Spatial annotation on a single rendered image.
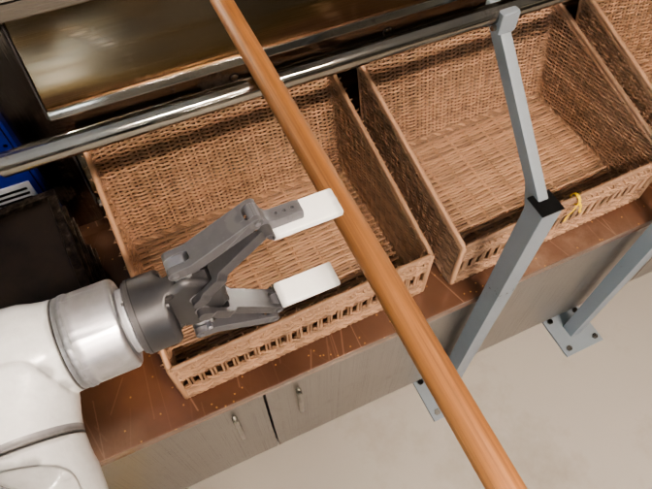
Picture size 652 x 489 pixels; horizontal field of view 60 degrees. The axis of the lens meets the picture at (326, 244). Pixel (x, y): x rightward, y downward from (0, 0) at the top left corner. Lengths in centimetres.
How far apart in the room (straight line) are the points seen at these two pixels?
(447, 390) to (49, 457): 33
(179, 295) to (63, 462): 16
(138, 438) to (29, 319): 66
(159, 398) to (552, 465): 113
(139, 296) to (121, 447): 68
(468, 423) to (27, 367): 37
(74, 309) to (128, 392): 69
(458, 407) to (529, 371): 139
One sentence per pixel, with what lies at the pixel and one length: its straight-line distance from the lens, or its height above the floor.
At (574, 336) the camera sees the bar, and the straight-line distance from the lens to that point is 198.
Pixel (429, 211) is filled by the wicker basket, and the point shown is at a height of 70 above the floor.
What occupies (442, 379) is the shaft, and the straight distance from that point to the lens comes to 51.
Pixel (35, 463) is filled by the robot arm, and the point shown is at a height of 121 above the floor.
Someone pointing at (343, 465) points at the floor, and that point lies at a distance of 171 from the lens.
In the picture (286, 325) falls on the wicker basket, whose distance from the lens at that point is 106.
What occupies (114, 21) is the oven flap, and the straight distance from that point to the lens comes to 113.
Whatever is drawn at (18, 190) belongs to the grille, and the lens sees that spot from 129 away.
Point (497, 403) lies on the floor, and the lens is 183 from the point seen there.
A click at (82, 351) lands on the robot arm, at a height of 122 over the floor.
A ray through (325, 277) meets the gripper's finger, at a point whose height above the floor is 113.
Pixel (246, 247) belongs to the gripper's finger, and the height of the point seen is 126.
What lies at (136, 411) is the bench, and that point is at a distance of 120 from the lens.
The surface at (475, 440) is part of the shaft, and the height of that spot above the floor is 120.
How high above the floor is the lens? 168
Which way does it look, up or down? 57 degrees down
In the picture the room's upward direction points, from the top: straight up
